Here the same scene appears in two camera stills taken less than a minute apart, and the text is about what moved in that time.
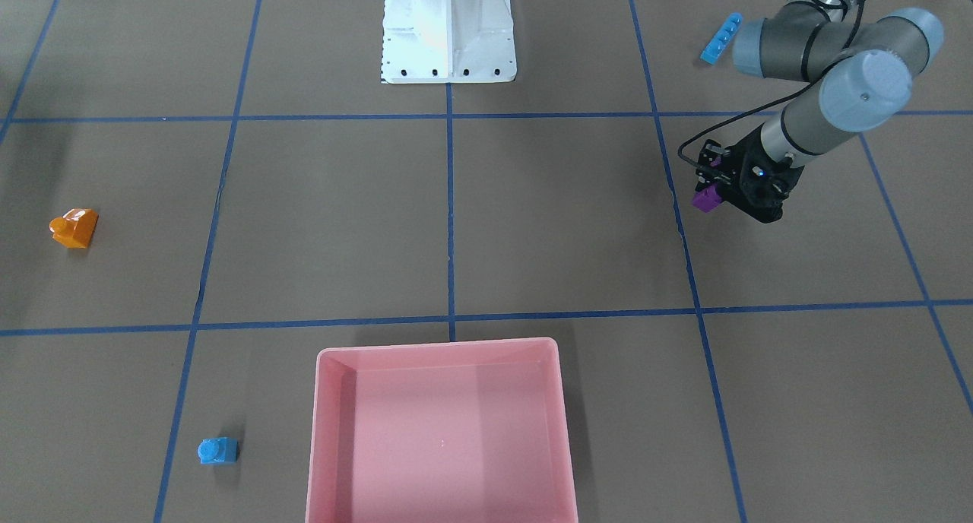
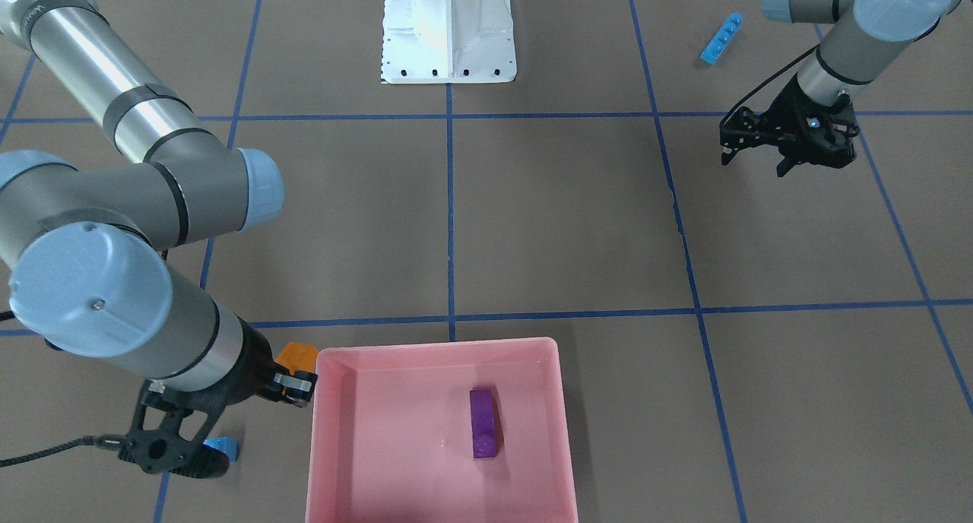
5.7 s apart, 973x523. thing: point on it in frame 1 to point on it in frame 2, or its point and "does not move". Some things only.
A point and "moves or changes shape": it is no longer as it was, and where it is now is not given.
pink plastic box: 452,432 does not move
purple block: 707,199 to 487,430
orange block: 74,228 moves or changes shape
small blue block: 218,450 does not move
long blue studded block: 720,41 does not move
